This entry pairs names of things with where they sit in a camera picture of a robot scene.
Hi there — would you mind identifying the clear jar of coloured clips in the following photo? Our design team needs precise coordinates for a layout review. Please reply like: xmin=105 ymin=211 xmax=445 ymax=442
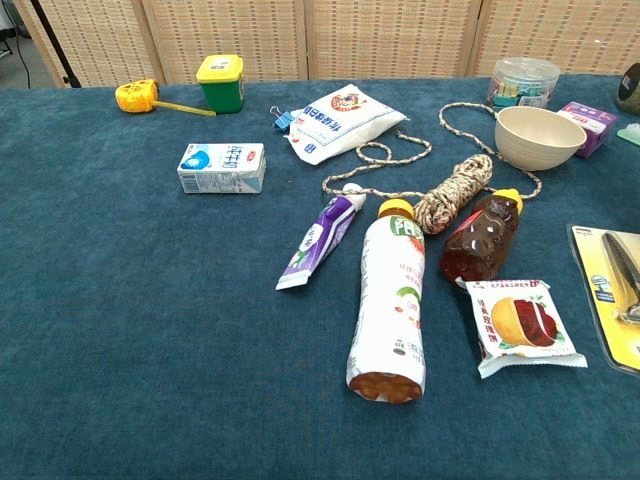
xmin=487 ymin=57 xmax=561 ymax=112

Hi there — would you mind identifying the white drink bottle orange cap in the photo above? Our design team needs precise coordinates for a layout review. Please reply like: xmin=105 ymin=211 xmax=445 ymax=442
xmin=345 ymin=198 xmax=427 ymax=404

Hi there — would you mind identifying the small purple box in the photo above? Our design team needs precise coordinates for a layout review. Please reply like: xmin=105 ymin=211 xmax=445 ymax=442
xmin=555 ymin=101 xmax=620 ymax=159

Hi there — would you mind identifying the blue table cloth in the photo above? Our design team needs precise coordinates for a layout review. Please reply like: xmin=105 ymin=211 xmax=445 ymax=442
xmin=0 ymin=74 xmax=640 ymax=480

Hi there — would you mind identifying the green box with yellow lid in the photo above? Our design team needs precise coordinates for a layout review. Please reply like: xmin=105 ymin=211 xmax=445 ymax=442
xmin=195 ymin=54 xmax=246 ymax=115

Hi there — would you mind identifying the bear shaped honey bottle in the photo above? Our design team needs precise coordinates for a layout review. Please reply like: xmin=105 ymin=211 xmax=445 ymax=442
xmin=438 ymin=187 xmax=525 ymax=284

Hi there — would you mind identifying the beige bowl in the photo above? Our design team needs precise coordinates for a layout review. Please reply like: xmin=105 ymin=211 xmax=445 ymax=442
xmin=494 ymin=105 xmax=588 ymax=172

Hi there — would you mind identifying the yellow razor blister pack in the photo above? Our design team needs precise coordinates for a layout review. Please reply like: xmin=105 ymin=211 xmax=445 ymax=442
xmin=567 ymin=223 xmax=640 ymax=374

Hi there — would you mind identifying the dark lidded jar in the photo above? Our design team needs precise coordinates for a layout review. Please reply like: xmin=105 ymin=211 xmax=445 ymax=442
xmin=615 ymin=62 xmax=640 ymax=114

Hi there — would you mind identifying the thin black floor cable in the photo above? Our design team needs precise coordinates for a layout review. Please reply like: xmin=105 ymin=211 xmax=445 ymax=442
xmin=13 ymin=29 xmax=32 ymax=76

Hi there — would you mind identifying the white powder bag red emblem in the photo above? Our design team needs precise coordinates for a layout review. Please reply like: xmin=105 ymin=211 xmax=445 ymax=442
xmin=287 ymin=83 xmax=409 ymax=166

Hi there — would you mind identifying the blue binder clip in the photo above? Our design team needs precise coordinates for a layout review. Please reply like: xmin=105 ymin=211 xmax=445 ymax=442
xmin=268 ymin=104 xmax=294 ymax=134

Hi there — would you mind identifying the purple white toothpaste tube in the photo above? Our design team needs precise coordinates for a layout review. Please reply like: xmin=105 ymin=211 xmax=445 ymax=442
xmin=274 ymin=182 xmax=368 ymax=291

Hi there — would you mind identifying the white snack cake packet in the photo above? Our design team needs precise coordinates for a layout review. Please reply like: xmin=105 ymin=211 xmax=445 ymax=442
xmin=455 ymin=278 xmax=589 ymax=380

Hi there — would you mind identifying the blue white milk carton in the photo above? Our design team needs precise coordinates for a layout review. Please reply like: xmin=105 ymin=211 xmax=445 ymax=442
xmin=176 ymin=142 xmax=267 ymax=195

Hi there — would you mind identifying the beige braided rope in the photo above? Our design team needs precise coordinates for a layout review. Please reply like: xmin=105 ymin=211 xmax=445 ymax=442
xmin=322 ymin=102 xmax=544 ymax=236

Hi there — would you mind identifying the yellow tape measure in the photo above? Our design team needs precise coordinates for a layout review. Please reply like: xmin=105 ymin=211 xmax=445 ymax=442
xmin=114 ymin=78 xmax=217 ymax=119

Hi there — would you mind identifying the black tripod stand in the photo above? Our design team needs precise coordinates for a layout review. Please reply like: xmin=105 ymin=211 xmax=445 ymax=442
xmin=29 ymin=0 xmax=83 ymax=89

